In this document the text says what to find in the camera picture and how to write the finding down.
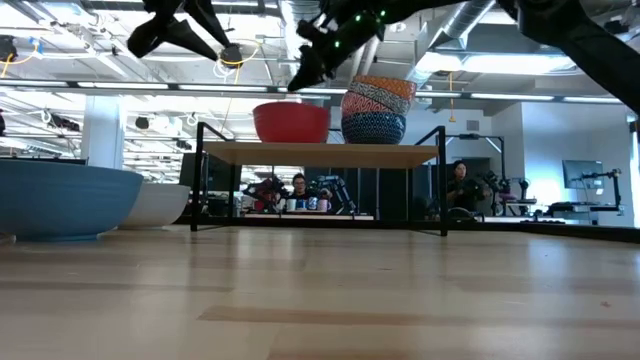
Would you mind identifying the large blue bowl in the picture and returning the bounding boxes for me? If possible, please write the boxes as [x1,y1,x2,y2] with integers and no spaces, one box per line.
[0,158,145,243]

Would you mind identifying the background desk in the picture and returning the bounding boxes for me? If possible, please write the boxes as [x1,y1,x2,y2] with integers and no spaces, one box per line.
[547,202,626,221]

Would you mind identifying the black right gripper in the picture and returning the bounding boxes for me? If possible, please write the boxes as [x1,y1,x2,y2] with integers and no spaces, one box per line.
[287,7,387,93]

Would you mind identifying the ceiling light strip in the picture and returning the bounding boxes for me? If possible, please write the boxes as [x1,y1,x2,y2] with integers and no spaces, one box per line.
[469,92,557,101]
[563,95,623,105]
[77,81,170,90]
[178,83,270,93]

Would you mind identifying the small grey patterned bowl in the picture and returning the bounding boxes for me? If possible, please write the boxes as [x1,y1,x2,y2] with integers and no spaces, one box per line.
[346,80,415,117]

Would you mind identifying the small orange and blue bowl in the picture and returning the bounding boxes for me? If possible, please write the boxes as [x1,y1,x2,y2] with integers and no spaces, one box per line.
[351,74,418,103]

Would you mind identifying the small red zigzag bowl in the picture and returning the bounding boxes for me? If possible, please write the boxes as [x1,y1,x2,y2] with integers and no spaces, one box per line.
[340,90,399,118]

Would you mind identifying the small blue patterned bowl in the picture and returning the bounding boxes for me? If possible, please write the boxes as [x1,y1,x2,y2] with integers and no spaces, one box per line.
[340,111,408,146]

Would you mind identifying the silver ventilation duct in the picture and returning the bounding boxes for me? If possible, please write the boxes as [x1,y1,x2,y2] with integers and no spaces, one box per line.
[405,0,497,84]

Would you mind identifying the wooden shelf black metal legs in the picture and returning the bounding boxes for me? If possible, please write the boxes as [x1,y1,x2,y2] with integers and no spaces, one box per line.
[190,121,449,238]

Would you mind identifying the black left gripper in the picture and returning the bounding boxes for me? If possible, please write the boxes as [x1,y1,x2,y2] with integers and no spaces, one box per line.
[126,0,232,62]

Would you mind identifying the large white bowl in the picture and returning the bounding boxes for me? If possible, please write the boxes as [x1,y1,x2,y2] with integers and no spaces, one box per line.
[118,182,192,231]

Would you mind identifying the person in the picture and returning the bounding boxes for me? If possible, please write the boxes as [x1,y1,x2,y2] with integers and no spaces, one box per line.
[446,159,485,215]
[287,172,315,211]

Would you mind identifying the large red bowl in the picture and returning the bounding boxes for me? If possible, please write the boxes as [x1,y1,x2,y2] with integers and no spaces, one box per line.
[252,101,332,145]

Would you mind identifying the background computer monitor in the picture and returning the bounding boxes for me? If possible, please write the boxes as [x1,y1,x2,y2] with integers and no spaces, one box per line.
[561,159,605,191]

